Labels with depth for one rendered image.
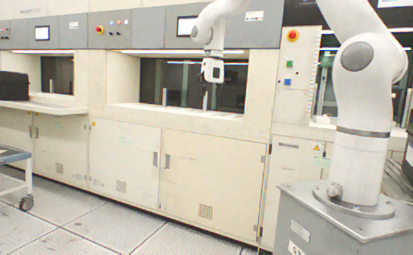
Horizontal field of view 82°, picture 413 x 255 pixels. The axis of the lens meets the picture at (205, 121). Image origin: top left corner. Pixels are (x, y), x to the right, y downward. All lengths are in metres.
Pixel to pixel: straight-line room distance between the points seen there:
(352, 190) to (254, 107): 0.88
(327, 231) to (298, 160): 0.83
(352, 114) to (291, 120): 0.78
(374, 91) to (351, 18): 0.21
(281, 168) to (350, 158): 0.83
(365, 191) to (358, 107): 0.21
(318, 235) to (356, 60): 0.42
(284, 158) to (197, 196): 0.65
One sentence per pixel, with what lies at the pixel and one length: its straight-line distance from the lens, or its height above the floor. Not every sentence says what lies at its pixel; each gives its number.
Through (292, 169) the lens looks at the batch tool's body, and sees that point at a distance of 1.49.
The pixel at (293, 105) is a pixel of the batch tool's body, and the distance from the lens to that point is 1.44.
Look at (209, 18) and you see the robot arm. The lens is 0.99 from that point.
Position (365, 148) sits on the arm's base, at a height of 0.92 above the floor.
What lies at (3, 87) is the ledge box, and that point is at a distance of 2.76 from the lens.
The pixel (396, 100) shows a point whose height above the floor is 1.04.
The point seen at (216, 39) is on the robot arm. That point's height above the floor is 1.24.
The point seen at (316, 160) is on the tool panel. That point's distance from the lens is 1.47.
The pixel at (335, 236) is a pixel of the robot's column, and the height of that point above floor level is 0.72.
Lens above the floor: 1.03
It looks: 8 degrees down
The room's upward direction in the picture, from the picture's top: 4 degrees clockwise
